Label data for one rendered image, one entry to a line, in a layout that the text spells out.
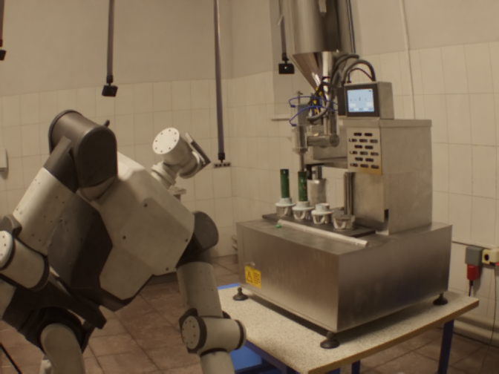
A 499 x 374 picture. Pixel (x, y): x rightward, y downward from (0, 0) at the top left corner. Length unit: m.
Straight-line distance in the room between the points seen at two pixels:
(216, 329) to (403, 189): 0.73
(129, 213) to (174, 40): 4.41
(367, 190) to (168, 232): 0.68
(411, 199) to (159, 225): 0.82
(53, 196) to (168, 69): 4.37
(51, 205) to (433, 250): 1.13
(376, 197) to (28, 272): 1.01
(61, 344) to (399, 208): 1.03
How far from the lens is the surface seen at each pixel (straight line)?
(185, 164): 1.16
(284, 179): 1.83
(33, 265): 1.00
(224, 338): 1.16
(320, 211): 1.66
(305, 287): 1.52
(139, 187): 1.03
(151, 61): 5.25
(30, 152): 4.96
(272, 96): 4.82
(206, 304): 1.20
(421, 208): 1.65
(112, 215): 1.02
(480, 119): 3.00
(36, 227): 0.99
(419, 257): 1.59
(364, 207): 1.59
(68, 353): 1.14
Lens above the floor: 1.36
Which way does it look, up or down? 7 degrees down
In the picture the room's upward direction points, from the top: 3 degrees counter-clockwise
